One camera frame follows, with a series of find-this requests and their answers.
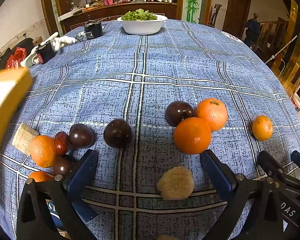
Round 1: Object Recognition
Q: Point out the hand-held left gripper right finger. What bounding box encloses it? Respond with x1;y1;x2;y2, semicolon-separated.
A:
200;149;284;240

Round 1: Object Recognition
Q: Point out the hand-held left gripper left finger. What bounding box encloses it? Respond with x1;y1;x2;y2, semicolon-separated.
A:
16;149;99;240

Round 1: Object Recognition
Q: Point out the dark purple passion fruit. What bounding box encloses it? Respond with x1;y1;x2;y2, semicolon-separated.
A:
165;101;196;127
103;118;133;149
52;154;76;176
69;123;94;148

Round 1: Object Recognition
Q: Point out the large orange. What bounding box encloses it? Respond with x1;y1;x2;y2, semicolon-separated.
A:
173;117;212;155
27;171;53;183
30;135;57;168
195;98;228;132

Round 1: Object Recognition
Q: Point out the yellow cardboard box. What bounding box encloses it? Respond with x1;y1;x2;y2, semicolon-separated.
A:
0;67;34;210

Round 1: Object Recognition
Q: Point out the red jujube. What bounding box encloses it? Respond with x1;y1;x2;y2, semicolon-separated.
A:
53;131;71;156

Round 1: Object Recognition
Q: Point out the small orange tangerine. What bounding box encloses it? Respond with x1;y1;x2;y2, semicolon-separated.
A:
251;115;274;141

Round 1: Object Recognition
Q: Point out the blue white packet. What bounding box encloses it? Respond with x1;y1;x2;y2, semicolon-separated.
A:
46;199;65;230

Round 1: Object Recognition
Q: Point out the beige rice cake block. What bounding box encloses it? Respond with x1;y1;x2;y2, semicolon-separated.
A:
12;123;40;156

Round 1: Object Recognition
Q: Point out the metal rod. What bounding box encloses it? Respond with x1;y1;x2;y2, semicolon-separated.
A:
265;35;298;64

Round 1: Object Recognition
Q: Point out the blue plaid tablecloth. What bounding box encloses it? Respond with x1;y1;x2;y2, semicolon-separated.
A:
0;19;300;240

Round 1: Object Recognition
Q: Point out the white glove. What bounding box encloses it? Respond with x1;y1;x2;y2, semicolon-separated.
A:
21;47;44;68
51;32;78;52

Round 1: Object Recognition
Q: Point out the black pouch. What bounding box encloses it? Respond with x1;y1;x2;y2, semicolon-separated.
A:
36;42;56;64

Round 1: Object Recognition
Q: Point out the red plastic bag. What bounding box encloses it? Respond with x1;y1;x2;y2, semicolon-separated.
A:
5;47;28;70

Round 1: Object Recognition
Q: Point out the black power box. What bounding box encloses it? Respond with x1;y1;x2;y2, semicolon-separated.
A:
84;21;104;40

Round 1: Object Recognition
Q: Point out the dark cloth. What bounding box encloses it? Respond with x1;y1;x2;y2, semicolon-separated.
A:
0;37;36;72

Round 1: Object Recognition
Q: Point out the wooden chair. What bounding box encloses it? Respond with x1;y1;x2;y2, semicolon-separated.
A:
208;3;223;28

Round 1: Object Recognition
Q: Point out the white bowl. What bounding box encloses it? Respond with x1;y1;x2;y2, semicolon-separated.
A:
116;14;168;35

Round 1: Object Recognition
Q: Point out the wooden door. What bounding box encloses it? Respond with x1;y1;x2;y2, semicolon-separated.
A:
222;0;253;39

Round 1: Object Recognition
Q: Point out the wooden counter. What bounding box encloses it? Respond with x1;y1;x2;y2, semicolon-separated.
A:
57;0;178;34

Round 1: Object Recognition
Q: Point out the green lettuce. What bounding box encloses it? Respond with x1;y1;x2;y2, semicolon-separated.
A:
121;9;158;21

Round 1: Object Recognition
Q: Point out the bamboo painting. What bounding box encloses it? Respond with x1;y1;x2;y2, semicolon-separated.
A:
183;0;211;24

